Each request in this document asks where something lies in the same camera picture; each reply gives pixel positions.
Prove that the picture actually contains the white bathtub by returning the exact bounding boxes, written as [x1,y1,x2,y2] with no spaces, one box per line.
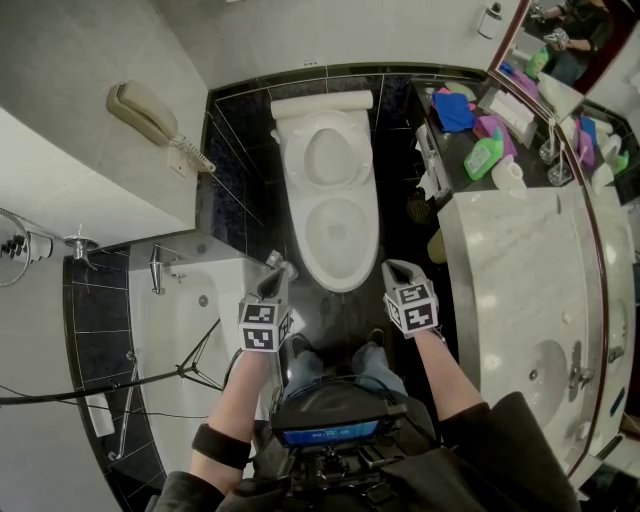
[126,241,274,452]

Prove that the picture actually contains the blue cloth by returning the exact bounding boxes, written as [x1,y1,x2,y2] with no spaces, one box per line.
[430,88,477,134]

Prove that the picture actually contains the clear drinking glass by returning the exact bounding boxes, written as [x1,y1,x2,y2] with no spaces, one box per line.
[546,144,574,188]
[538,119,564,164]

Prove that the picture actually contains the long chrome tub rail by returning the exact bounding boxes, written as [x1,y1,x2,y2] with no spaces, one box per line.
[106,351,139,462]

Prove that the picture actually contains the white wall soap dispenser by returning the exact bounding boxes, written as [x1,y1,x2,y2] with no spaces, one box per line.
[476,1,503,39]

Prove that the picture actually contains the white ceramic toilet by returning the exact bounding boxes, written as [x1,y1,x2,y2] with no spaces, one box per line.
[269,90,380,294]

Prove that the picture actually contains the round dark floor drain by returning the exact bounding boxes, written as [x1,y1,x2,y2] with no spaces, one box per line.
[405,198,433,223]

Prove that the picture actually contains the white toilet paper sheet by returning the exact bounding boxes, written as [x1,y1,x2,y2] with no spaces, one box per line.
[415,171,442,199]

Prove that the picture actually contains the beige trash bin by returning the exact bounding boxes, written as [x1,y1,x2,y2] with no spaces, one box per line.
[425,228,448,265]

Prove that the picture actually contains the person's left black shoe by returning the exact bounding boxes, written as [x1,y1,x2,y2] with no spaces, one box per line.
[288,333,316,359]

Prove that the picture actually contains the person's blue jeans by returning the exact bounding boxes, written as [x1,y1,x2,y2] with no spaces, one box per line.
[286,344,410,402]

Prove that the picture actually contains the green plastic cleaner bottle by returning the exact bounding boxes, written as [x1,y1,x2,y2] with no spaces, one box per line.
[462,126,505,181]

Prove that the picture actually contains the chrome sink faucet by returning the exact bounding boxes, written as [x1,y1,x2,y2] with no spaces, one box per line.
[566,340,597,404]

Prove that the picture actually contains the beige coiled phone cord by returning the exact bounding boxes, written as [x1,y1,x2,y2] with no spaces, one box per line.
[171,133,218,175]

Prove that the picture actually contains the white amenity tray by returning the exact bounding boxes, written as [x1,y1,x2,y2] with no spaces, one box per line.
[486,89,538,139]

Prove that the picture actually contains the white paper roll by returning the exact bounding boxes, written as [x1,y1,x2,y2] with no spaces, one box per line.
[490,153,529,194]

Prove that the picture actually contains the black chest-mounted screen device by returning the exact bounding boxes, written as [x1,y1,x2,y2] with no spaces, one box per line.
[269,376,410,454]

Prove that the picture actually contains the chrome toilet paper holder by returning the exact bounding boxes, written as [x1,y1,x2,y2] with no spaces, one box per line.
[414,123,454,198]

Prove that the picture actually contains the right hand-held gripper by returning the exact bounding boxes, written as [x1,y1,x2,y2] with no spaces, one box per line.
[381,259,441,341]

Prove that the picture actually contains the black tripod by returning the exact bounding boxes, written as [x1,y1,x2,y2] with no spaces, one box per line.
[0,316,224,407]

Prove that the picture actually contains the purple cloth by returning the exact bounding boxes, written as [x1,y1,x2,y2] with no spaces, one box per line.
[471,113,519,158]

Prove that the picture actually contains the chrome shower valve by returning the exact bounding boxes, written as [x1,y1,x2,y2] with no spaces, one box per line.
[63,224,99,272]

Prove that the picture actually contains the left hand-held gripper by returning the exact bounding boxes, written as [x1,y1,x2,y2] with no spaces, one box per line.
[236,259,300,354]

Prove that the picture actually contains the large vanity side mirror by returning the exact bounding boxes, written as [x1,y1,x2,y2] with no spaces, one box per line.
[553,69,640,482]

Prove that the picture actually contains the person's right forearm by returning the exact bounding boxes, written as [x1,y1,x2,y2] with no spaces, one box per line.
[411,328,490,427]

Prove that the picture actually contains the person's left forearm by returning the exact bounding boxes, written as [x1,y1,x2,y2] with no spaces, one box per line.
[191,344,282,482]

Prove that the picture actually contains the white sink basin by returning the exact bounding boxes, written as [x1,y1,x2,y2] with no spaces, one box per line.
[518,339,572,427]

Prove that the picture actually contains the light green cloth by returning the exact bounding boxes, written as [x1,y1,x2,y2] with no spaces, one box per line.
[443,79,483,102]

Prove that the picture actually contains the marble vanity counter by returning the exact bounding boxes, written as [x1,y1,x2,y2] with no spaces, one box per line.
[409,74,640,487]

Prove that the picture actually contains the chrome shower hose unit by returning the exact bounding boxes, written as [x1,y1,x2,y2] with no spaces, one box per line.
[0,206,56,289]

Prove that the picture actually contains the wood framed wall mirror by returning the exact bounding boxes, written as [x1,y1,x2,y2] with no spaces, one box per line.
[487,0,640,119]

